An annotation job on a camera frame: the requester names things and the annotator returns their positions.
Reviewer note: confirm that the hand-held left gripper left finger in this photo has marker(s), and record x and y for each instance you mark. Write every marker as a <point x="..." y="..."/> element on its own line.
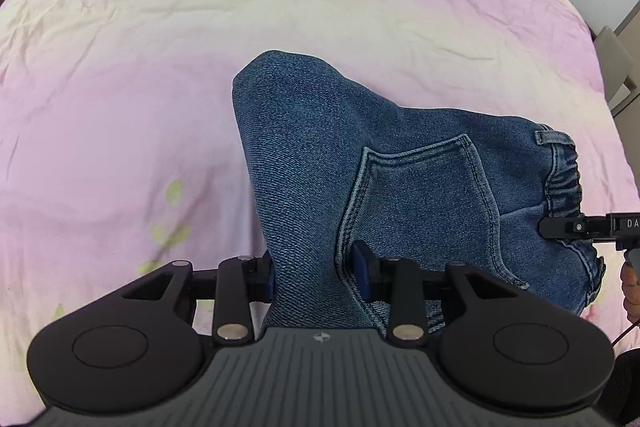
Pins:
<point x="269" y="279"/>

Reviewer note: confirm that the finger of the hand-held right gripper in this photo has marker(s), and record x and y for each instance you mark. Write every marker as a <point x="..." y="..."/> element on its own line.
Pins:
<point x="570" y="227"/>

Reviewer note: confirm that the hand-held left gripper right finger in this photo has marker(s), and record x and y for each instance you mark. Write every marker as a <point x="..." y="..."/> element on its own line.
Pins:
<point x="361" y="272"/>

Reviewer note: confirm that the blue denim pants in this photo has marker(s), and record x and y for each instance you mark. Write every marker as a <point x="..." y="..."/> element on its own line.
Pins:
<point x="400" y="187"/>

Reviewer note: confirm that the person's right hand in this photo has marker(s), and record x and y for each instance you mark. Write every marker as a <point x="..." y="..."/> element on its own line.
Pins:
<point x="631" y="284"/>

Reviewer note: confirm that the grey upholstered chair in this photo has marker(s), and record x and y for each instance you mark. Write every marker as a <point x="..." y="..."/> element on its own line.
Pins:
<point x="617" y="67"/>

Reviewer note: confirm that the pink floral blanket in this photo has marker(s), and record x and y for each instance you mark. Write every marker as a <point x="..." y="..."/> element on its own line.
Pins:
<point x="150" y="57"/>

